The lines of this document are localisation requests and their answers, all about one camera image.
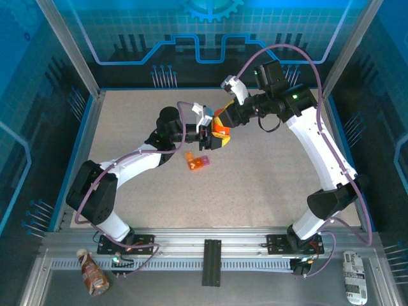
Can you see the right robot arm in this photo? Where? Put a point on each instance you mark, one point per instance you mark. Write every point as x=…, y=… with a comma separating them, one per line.
x=318, y=150

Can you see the orange pill box Sat print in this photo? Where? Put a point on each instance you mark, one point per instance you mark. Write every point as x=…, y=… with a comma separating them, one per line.
x=200, y=163

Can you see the orange pill box SUN print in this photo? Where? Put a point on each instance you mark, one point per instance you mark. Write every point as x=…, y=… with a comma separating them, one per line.
x=192, y=165

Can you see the black controller board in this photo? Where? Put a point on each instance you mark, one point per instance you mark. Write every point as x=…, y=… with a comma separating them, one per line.
x=122, y=264

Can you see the pink pill box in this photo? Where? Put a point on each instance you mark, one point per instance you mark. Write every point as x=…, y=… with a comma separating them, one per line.
x=206, y=160

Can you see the aluminium side rail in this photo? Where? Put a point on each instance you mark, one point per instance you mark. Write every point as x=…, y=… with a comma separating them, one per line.
x=83, y=159

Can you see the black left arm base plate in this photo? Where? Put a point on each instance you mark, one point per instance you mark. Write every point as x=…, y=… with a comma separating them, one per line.
x=143, y=242

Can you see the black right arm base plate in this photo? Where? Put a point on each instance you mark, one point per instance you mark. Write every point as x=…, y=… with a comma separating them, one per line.
x=275, y=243

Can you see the slotted aluminium rail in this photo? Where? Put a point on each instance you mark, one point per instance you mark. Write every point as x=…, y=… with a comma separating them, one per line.
x=178, y=264

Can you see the black extrusion bracket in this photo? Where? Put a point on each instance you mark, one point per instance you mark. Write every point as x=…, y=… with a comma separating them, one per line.
x=211, y=264

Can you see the orange pill bottle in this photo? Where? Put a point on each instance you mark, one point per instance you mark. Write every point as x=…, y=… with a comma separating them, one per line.
x=221, y=129

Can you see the aluminium frame post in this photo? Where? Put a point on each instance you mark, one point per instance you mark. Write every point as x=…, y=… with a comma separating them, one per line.
x=350, y=48
x=71, y=51

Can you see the aluminium frame beam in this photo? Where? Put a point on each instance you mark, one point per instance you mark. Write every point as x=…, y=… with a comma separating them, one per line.
x=191, y=237

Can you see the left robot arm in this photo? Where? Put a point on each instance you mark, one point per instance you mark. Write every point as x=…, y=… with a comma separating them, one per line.
x=137, y=161

